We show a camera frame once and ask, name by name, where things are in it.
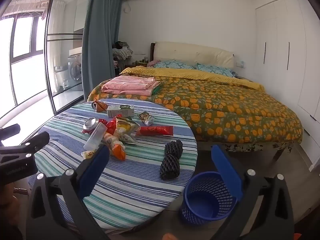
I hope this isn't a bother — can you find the black framed glass door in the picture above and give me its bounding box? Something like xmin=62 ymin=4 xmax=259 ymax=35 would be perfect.
xmin=44 ymin=0 xmax=91 ymax=115

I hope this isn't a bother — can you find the small cream wrapper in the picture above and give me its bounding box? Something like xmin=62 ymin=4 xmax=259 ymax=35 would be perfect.
xmin=81 ymin=149 xmax=98 ymax=160

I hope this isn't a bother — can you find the white pedal bin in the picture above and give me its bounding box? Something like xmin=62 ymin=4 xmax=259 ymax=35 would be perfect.
xmin=53 ymin=66 xmax=68 ymax=88

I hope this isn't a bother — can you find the teal floral pillow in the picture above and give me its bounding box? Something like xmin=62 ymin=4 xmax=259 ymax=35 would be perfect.
xmin=153 ymin=59 xmax=196 ymax=70
xmin=196 ymin=63 xmax=235 ymax=78

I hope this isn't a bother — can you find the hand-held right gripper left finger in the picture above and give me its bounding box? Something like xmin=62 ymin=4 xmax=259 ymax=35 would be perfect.
xmin=26 ymin=144 xmax=110 ymax=240

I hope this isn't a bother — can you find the yellow blanket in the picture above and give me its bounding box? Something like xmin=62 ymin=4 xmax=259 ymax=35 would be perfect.
xmin=119 ymin=66 xmax=266 ymax=92

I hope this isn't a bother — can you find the pile of clothes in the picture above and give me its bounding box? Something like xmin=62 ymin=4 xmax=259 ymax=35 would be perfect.
xmin=111 ymin=41 xmax=134 ymax=61

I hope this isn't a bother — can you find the grey blue curtain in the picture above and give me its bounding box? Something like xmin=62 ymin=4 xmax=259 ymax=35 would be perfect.
xmin=82 ymin=0 xmax=125 ymax=103

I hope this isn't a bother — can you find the black framed window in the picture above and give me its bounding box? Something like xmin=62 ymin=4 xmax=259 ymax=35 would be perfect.
xmin=0 ymin=5 xmax=48 ymax=121

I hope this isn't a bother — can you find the white drink carton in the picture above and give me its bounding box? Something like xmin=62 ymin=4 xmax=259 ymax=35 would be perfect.
xmin=107 ymin=104 xmax=135 ymax=118

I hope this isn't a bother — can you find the gold brown snack packet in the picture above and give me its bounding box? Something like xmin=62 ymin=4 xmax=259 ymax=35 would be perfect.
xmin=138 ymin=112 xmax=156 ymax=126

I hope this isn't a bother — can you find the orange chips bag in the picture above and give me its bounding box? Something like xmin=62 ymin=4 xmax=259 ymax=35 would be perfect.
xmin=92 ymin=100 xmax=108 ymax=112

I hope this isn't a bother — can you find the blue mesh wastebasket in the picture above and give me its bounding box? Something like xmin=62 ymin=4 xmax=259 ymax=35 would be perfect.
xmin=180 ymin=171 xmax=240 ymax=225

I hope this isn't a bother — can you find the orange white snack wrapper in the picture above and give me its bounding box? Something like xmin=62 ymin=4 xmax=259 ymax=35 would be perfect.
xmin=101 ymin=132 xmax=126 ymax=161

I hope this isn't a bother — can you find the cream padded headboard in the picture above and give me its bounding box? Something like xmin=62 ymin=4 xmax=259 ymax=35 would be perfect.
xmin=150 ymin=42 xmax=235 ymax=69

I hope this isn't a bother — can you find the white wardrobe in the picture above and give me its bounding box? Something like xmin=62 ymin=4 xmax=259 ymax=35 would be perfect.
xmin=255 ymin=0 xmax=320 ymax=171

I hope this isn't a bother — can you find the orange floral quilt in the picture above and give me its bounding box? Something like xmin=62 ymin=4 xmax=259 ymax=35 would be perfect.
xmin=87 ymin=76 xmax=303 ymax=145

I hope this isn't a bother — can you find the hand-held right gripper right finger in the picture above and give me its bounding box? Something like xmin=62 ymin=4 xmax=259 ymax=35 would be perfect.
xmin=211 ymin=144 xmax=295 ymax=240

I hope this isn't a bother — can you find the washing machine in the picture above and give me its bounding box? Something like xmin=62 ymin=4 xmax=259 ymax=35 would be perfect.
xmin=67 ymin=55 xmax=83 ymax=83

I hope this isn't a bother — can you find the yellow green snack bag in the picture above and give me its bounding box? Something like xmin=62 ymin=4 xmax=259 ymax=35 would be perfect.
xmin=114 ymin=115 xmax=141 ymax=144

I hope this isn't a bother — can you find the black foam fruit net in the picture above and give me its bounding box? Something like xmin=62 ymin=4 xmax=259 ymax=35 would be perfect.
xmin=164 ymin=140 xmax=184 ymax=159
xmin=160 ymin=155 xmax=181 ymax=181

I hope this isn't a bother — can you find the long red snack packet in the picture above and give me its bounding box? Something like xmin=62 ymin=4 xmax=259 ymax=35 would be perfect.
xmin=136 ymin=126 xmax=174 ymax=136

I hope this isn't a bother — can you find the crushed red silver can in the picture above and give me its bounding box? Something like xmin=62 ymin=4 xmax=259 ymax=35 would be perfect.
xmin=82 ymin=117 xmax=105 ymax=134

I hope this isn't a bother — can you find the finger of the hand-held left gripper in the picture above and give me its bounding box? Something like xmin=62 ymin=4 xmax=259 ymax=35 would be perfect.
xmin=0 ymin=124 xmax=21 ymax=137
xmin=0 ymin=131 xmax=50 ymax=157

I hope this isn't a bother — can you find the folded pink bedsheet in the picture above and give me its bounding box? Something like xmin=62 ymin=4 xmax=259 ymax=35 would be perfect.
xmin=101 ymin=76 xmax=161 ymax=97

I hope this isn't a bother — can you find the red plastic bag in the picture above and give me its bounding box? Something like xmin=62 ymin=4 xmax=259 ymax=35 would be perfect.
xmin=103 ymin=119 xmax=117 ymax=133

